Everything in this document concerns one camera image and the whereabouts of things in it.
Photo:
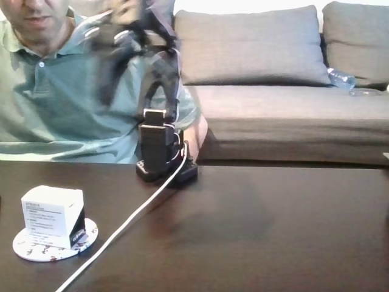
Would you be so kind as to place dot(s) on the person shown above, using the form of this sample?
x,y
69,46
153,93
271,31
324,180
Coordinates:
x,y
60,106

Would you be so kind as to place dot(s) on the person's hand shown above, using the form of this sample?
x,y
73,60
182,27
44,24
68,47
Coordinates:
x,y
123,13

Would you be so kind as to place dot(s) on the clear plastic bottle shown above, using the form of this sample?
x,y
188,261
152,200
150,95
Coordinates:
x,y
342,79

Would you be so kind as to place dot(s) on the grey sofa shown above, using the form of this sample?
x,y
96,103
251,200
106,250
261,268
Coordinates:
x,y
288,121

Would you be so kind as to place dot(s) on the large grey sofa cushion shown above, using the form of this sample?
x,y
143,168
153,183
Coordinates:
x,y
249,45

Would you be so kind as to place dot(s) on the white and black servo box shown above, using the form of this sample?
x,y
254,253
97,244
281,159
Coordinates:
x,y
48,210

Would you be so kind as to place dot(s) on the small grey sofa cushion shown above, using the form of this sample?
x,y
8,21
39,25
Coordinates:
x,y
355,39

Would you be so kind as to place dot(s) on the round cartoon print coaster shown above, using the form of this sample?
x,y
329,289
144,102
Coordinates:
x,y
39,254

